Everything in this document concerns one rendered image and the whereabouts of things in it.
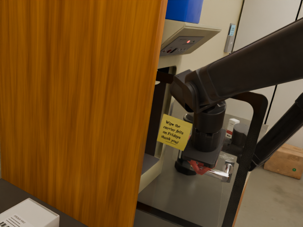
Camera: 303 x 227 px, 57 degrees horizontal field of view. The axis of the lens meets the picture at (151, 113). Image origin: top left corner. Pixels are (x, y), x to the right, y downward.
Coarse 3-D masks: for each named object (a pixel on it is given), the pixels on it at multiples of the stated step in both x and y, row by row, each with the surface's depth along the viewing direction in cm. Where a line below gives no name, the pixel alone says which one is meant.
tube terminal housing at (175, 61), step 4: (172, 56) 89; (176, 56) 92; (180, 56) 95; (160, 60) 82; (164, 60) 84; (168, 60) 87; (172, 60) 90; (176, 60) 93; (180, 60) 96; (160, 64) 82; (164, 64) 85; (168, 64) 88; (172, 64) 91; (176, 64) 94; (180, 64) 97; (172, 68) 99; (176, 68) 95; (172, 72) 99; (176, 72) 95
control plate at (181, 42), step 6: (180, 36) 66; (186, 36) 69; (192, 36) 73; (198, 36) 77; (204, 36) 82; (174, 42) 68; (180, 42) 72; (186, 42) 75; (168, 48) 70; (174, 48) 74; (180, 48) 78; (186, 48) 82; (162, 54) 73; (168, 54) 77
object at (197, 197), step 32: (160, 96) 69; (256, 96) 60; (224, 128) 65; (256, 128) 62; (160, 160) 73; (224, 160) 67; (160, 192) 76; (192, 192) 72; (224, 192) 69; (192, 224) 74; (224, 224) 71
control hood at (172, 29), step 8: (168, 24) 62; (176, 24) 62; (184, 24) 61; (192, 24) 65; (200, 24) 70; (168, 32) 63; (176, 32) 62; (184, 32) 65; (192, 32) 69; (200, 32) 74; (208, 32) 80; (216, 32) 86; (168, 40) 64; (200, 40) 83; (208, 40) 90; (192, 48) 88; (160, 56) 74; (168, 56) 80
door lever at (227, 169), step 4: (228, 164) 66; (192, 168) 65; (200, 168) 64; (212, 168) 64; (224, 168) 67; (228, 168) 66; (232, 168) 66; (208, 172) 63; (212, 172) 63; (216, 172) 63; (220, 172) 63; (224, 172) 63; (228, 172) 64; (232, 172) 66; (212, 176) 63; (216, 176) 63; (220, 176) 63; (224, 176) 62; (228, 176) 62; (224, 180) 62
